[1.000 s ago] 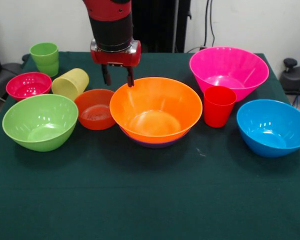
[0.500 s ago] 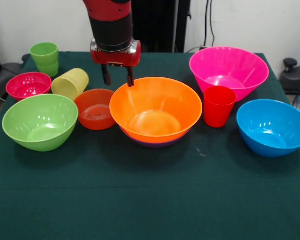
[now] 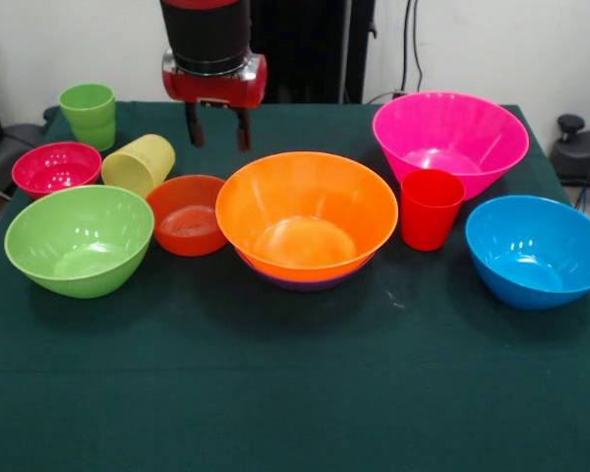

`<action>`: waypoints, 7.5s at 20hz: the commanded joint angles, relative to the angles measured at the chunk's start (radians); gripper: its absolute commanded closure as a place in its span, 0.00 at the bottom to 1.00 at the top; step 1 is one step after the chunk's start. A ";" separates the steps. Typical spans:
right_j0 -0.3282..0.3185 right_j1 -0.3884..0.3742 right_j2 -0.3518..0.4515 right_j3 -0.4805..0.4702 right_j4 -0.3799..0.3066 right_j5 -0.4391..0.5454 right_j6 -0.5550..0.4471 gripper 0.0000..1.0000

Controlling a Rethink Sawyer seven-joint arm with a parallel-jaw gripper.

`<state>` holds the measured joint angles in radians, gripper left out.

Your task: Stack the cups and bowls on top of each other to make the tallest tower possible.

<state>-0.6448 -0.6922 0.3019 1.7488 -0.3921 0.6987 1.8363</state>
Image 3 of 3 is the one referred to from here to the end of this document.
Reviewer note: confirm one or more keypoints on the blue bowl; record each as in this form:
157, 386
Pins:
536, 255

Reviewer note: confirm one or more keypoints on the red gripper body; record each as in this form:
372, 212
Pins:
216, 91

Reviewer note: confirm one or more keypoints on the red cup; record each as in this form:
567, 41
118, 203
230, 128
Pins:
430, 216

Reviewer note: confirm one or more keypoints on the large orange bowl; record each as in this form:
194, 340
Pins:
305, 206

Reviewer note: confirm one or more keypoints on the light green bowl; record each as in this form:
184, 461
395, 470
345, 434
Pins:
78, 246

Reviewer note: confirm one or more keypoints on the grey pedestal foot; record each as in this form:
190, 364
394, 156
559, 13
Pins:
5, 157
577, 157

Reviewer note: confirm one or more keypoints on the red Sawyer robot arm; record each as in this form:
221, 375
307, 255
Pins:
206, 34

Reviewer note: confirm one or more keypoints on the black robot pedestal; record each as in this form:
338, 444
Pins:
319, 54

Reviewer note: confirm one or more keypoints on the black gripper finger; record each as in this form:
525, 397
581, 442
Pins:
243, 133
195, 128

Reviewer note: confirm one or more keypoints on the yellow cup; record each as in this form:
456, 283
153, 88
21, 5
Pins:
137, 164

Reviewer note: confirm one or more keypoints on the large pink bowl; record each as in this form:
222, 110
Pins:
452, 133

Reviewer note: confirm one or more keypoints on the green cup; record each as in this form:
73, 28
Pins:
88, 113

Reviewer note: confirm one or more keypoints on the dark green tablecloth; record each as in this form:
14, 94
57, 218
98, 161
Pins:
295, 383

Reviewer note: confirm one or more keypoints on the purple bowl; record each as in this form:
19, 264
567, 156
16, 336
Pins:
305, 286

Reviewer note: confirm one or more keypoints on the small orange-red bowl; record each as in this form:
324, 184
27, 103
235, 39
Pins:
187, 231

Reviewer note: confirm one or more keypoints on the small crimson bowl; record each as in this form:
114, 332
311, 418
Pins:
54, 167

